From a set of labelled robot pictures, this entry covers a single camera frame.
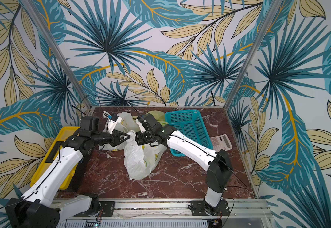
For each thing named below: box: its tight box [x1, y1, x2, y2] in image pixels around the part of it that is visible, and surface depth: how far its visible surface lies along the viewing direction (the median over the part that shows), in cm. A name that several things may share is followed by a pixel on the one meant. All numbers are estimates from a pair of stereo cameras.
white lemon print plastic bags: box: [123, 130, 168, 181], surface depth 76 cm
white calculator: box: [210, 133, 233, 152], surface depth 99 cm
